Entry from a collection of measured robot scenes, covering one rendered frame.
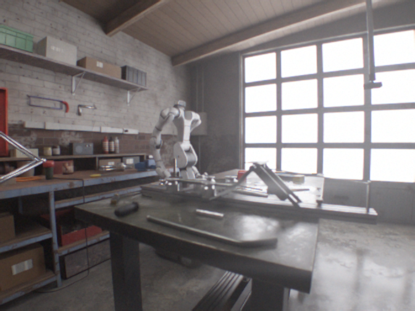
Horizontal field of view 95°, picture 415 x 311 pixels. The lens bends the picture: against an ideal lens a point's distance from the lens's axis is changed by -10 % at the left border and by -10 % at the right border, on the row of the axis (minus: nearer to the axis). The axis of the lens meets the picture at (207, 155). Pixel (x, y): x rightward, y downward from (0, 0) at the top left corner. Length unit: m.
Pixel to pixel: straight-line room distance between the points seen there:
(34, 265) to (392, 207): 4.20
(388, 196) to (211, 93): 3.40
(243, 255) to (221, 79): 3.97
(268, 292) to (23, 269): 1.78
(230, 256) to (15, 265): 1.75
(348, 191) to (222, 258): 3.42
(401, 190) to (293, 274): 3.54
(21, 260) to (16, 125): 1.26
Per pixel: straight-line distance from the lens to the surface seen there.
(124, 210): 0.71
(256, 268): 0.46
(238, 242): 0.48
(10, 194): 1.81
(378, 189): 3.86
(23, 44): 2.51
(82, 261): 2.24
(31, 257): 2.06
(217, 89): 4.27
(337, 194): 3.81
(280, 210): 0.73
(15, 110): 2.65
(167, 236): 0.55
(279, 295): 0.60
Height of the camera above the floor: 1.09
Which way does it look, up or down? 2 degrees down
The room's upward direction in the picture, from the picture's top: straight up
